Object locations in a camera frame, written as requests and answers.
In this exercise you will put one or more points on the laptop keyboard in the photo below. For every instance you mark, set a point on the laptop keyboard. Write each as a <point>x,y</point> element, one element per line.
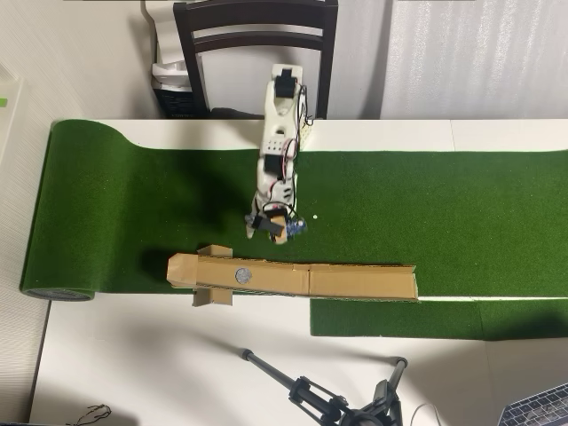
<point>541,406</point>

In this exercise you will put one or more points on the long cardboard trough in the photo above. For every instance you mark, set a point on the long cardboard trough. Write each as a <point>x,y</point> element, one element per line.
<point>346,281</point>

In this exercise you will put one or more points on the black tripod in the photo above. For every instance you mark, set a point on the black tripod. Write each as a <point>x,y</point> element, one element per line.
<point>310,392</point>

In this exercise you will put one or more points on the white foam packaging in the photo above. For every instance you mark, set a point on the white foam packaging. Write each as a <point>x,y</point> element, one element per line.
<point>166,44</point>

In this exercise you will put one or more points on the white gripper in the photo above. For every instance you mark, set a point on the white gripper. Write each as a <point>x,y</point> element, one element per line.
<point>270,224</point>

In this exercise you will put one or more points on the dark printed box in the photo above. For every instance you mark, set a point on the dark printed box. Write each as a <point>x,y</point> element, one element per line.
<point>177,104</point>

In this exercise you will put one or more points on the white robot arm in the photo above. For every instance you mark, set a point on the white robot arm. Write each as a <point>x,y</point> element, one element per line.
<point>277,115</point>

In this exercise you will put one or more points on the cardboard camera mount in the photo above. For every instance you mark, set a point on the cardboard camera mount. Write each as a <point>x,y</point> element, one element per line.
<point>277,220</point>

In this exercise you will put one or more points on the long green putting mat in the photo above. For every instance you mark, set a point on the long green putting mat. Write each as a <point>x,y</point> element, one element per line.
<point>177,213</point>

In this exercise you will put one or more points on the blue wrist camera board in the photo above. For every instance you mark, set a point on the blue wrist camera board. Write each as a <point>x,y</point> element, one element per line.
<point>296,227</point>

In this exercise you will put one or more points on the white curtain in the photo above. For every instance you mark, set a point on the white curtain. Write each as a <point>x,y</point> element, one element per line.
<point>475,57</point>

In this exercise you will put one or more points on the dark wooden chair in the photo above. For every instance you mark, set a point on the dark wooden chair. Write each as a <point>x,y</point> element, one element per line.
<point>186,26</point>

